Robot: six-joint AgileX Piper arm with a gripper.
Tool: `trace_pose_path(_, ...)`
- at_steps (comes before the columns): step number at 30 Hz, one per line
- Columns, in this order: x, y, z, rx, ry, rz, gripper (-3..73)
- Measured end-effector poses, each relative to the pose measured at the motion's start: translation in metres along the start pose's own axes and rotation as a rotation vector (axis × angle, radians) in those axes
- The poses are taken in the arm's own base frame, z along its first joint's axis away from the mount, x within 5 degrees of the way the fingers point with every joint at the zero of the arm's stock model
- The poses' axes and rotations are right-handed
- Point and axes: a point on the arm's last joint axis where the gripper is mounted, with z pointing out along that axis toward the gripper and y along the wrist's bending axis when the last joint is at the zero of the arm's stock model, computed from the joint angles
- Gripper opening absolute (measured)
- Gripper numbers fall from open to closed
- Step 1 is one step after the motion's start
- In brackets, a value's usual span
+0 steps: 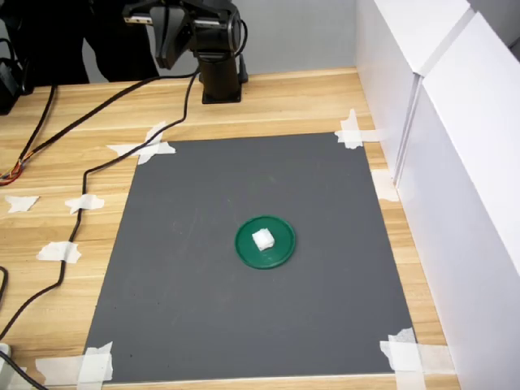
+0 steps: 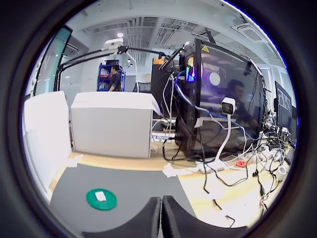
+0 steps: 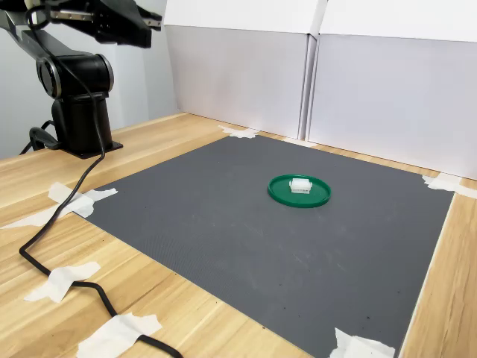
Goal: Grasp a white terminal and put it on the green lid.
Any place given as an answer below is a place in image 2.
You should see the round green lid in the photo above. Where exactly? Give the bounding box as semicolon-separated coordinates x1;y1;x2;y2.
86;188;118;212

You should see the dark grey mat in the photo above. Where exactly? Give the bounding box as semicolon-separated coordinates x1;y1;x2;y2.
49;163;198;233

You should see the white masking tape patch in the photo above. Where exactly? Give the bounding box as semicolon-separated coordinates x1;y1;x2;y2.
161;163;193;179
66;154;84;170

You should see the white tape roll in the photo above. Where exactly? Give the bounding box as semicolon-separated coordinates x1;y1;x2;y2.
275;165;288;182

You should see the person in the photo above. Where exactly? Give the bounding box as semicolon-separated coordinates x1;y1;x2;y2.
107;64;123;93

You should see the blue shelf rack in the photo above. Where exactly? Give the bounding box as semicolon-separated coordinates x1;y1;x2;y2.
97;61;126;93

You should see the black computer monitor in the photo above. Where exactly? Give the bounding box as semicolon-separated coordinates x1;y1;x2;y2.
274;80;298;140

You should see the black glass computer case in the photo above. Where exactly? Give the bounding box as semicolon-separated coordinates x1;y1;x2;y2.
174;38;267;162

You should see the ceiling air conditioner vent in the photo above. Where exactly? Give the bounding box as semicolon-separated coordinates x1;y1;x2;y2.
231;23;266;43

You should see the black camera cable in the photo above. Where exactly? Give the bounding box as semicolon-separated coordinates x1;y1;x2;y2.
212;198;236;229

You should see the thin black cable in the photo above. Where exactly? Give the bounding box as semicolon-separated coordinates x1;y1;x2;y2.
202;158;250;194

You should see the white camera on gooseneck stand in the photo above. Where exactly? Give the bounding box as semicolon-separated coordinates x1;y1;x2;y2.
197;97;237;173

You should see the white overhead camera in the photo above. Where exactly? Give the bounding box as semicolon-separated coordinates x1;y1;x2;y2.
103;38;125;54

